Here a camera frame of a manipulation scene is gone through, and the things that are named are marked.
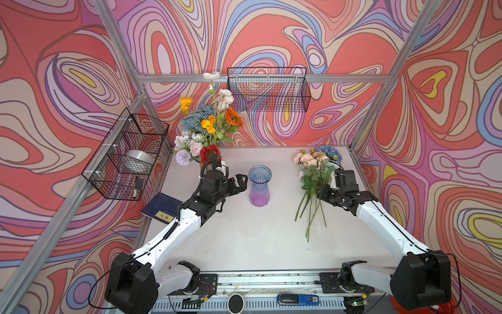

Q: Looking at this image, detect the purple blue glass vase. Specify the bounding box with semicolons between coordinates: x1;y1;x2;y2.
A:
248;165;272;208

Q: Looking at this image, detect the red flower with leaf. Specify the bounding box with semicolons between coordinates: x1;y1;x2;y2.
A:
199;145;222;164

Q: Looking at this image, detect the orange sunflower stem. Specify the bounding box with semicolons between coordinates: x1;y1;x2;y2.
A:
224;107;244;128

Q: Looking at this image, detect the white poppy stem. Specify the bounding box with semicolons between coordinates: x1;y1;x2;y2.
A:
203;71;235;115

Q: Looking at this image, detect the orange poppy stem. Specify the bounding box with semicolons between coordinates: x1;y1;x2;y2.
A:
180;98;215;136

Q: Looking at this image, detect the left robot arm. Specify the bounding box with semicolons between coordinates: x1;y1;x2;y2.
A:
105;155;248;313

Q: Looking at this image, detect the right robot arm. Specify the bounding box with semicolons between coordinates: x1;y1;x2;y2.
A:
317;169;452;311

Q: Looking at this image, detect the mixed flower bouquet pile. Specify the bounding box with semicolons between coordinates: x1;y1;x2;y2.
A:
292;145;342;242

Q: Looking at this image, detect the dark blue notebook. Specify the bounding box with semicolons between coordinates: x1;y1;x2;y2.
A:
141;192;182;224

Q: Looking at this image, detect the white tape roll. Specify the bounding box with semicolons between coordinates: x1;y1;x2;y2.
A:
122;149;154;174

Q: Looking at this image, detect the blue black device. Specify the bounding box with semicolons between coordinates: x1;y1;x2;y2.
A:
277;293;320;306

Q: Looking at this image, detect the round black speaker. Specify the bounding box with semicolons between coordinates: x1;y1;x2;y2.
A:
227;293;245;314

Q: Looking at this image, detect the red pen cup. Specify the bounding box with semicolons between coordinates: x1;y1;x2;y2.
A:
390;296;456;314

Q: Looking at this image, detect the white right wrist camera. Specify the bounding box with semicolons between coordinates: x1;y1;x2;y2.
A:
328;160;345;189

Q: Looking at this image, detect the black wire basket back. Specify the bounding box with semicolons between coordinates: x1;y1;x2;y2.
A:
227;65;311;113

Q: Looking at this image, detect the black wire basket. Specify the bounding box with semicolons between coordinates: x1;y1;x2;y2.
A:
227;65;311;113
82;109;169;201

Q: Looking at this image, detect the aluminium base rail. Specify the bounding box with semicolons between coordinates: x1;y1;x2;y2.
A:
152;269;396;313

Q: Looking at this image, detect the black wire basket left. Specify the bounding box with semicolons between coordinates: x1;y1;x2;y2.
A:
82;109;169;201

